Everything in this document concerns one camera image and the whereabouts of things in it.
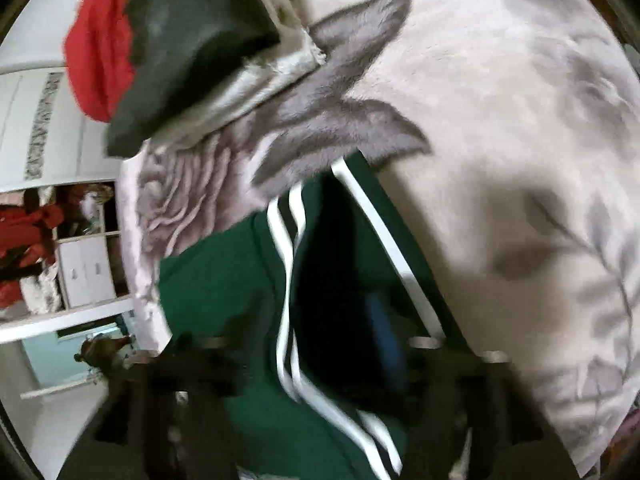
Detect red quilt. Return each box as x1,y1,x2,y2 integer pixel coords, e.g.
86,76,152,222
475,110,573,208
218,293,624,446
64,0,182,123

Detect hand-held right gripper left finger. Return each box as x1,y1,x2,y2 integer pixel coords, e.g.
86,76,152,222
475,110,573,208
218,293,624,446
57,332,242,480

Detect green white varsity jacket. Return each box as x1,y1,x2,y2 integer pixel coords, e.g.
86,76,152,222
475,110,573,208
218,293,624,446
157,152,476,480

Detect white drawer cabinet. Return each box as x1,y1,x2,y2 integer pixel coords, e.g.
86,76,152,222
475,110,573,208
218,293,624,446
54,232,132,311

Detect floral bed blanket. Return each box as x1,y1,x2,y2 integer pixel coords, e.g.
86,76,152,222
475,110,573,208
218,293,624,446
117,0,640,476

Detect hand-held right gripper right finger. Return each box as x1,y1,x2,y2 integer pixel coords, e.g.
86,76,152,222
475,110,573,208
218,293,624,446
366,295,581,480

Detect white wardrobe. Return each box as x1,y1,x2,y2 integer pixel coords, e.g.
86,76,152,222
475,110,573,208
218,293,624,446
0,67,123,193

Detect black folded garment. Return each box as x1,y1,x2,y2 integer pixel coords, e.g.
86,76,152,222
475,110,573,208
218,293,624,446
106,0,281,158

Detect red hanging clothes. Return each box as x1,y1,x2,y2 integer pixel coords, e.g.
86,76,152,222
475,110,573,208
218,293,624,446
0,185,66,307

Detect grey folded garment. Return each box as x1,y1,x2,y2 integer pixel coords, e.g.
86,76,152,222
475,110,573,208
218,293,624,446
150,25,327,147

